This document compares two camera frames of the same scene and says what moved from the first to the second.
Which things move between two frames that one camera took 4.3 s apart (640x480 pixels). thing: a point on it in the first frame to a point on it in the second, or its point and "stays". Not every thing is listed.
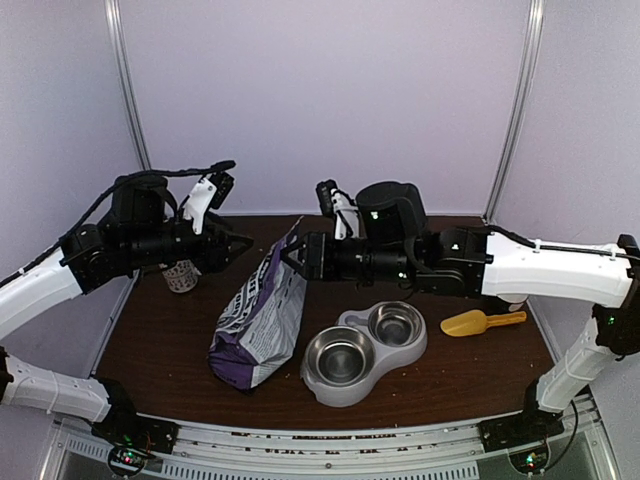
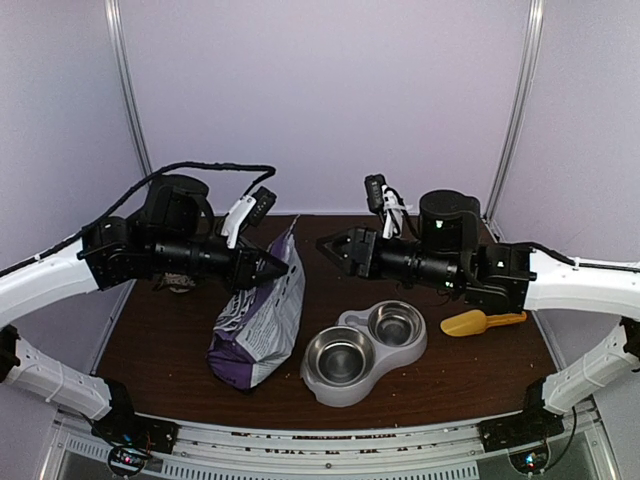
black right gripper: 317,264 to 357,238
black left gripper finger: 218,225 to 266,262
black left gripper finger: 237,244 to 270,271
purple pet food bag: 262,324 stays
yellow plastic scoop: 476,321 stays
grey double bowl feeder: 343,363 stays
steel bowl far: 395,324 stays
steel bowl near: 340,355 stays
